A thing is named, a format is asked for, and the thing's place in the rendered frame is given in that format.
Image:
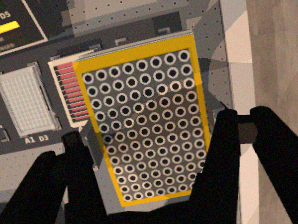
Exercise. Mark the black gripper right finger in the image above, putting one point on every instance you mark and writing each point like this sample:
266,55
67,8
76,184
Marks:
214,195

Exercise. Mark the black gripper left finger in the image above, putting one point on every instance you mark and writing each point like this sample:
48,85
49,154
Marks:
39,195

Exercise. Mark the red trough reservoir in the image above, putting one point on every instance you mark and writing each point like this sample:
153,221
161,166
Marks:
70,95

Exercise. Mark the white well plate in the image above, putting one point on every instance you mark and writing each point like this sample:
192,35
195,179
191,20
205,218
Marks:
27,102

